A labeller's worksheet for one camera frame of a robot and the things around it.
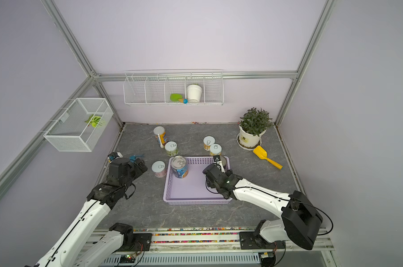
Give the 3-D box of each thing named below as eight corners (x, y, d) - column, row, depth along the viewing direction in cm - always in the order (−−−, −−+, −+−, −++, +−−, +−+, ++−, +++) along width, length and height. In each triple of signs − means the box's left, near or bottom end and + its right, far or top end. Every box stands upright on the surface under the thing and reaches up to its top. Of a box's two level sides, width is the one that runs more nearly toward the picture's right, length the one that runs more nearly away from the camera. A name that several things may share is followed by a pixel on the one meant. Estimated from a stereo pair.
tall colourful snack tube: (157, 149, 109) (151, 135, 98) (160, 140, 114) (154, 126, 103) (167, 149, 109) (162, 135, 98) (169, 140, 114) (164, 125, 103)
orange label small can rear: (200, 146, 111) (200, 140, 106) (208, 139, 114) (208, 133, 109) (208, 152, 108) (208, 146, 103) (216, 145, 111) (216, 139, 106)
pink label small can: (152, 177, 95) (149, 172, 91) (155, 165, 101) (152, 160, 96) (166, 177, 95) (163, 172, 91) (168, 165, 101) (166, 160, 96)
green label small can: (165, 156, 105) (163, 151, 101) (167, 146, 110) (165, 141, 106) (177, 156, 105) (176, 151, 101) (178, 146, 110) (177, 140, 106)
